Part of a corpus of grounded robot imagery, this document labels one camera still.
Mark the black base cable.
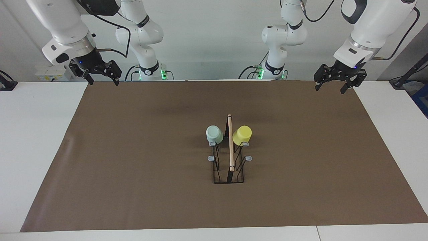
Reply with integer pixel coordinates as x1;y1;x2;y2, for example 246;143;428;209
125;65;141;81
238;50;270;80

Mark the black stand pole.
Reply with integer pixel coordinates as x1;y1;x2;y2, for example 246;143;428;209
390;54;428;89

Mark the blue box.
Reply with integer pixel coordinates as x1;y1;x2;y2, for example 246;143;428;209
412;84;428;118

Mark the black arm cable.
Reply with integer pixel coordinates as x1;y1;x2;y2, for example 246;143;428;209
76;0;131;59
301;0;421;61

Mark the white wall power box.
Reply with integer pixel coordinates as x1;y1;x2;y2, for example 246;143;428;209
35;65;77;82

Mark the black table clamp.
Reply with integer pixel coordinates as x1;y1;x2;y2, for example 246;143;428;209
0;70;18;91

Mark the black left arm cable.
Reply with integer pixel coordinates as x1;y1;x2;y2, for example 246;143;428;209
301;0;421;61

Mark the black wire cup rack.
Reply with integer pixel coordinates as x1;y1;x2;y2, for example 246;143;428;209
208;114;253;184

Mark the brown table mat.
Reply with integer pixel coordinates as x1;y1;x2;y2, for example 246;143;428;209
20;80;428;232

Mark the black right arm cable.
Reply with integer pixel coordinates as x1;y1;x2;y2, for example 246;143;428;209
76;0;131;59

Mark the light green plastic cup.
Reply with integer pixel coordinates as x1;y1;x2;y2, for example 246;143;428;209
206;125;224;145

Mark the yellow plastic cup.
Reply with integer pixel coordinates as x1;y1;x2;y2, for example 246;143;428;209
232;126;252;146

